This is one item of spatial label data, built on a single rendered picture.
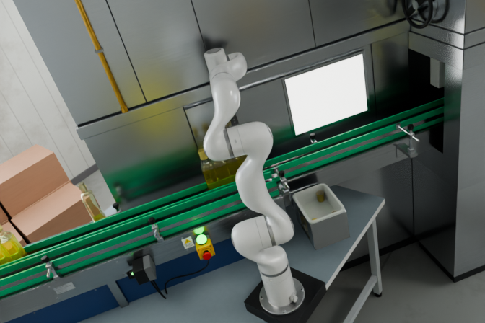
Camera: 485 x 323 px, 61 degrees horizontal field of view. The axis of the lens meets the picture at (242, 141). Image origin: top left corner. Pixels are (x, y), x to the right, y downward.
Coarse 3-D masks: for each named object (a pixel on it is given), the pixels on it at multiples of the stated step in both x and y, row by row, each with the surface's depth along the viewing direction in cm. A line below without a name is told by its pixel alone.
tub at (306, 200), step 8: (320, 184) 194; (304, 192) 193; (312, 192) 194; (328, 192) 189; (296, 200) 188; (304, 200) 195; (312, 200) 196; (328, 200) 192; (336, 200) 182; (304, 208) 193; (312, 208) 192; (320, 208) 190; (328, 208) 189; (336, 208) 184; (312, 216) 187; (320, 216) 186; (328, 216) 175
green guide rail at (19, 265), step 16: (224, 192) 189; (176, 208) 186; (192, 208) 189; (128, 224) 183; (144, 224) 186; (80, 240) 181; (96, 240) 183; (48, 256) 180; (0, 272) 177; (16, 272) 180
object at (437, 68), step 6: (432, 60) 209; (432, 66) 210; (438, 66) 206; (444, 66) 206; (432, 72) 212; (438, 72) 208; (444, 72) 208; (432, 78) 214; (438, 78) 209; (444, 78) 210; (432, 84) 216; (438, 84) 211; (444, 84) 211
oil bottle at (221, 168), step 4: (224, 160) 187; (216, 164) 185; (220, 164) 186; (224, 164) 186; (216, 168) 186; (220, 168) 186; (224, 168) 187; (216, 172) 191; (220, 172) 187; (224, 172) 188; (228, 172) 189; (220, 176) 188; (224, 176) 189; (228, 176) 189; (220, 180) 189; (224, 180) 190; (228, 180) 190; (220, 184) 191; (224, 184) 191
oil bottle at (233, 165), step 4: (228, 160) 186; (232, 160) 187; (236, 160) 187; (228, 164) 187; (232, 164) 188; (236, 164) 188; (228, 168) 188; (232, 168) 188; (236, 168) 189; (232, 172) 190; (236, 172) 190; (232, 176) 190; (232, 180) 192
